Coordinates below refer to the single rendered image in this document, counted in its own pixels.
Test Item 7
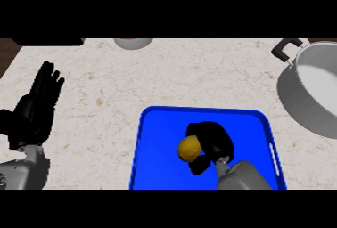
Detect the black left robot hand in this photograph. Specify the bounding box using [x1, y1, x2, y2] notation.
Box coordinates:
[0, 61, 66, 152]

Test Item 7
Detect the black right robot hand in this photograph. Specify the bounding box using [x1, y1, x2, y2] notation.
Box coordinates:
[185, 120, 235, 176]

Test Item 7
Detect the yellow lemon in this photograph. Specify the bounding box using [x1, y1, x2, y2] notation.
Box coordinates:
[176, 134, 202, 163]

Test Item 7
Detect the blue tray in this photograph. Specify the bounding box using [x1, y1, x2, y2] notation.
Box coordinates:
[127, 105, 288, 191]

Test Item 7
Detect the grey metal pot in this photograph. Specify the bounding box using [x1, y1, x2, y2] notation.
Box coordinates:
[270, 38, 337, 140]

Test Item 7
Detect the black appliance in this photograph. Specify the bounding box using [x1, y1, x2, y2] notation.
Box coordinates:
[10, 38, 86, 47]

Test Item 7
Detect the white bowl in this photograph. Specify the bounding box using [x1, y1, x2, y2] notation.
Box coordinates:
[114, 38, 154, 51]

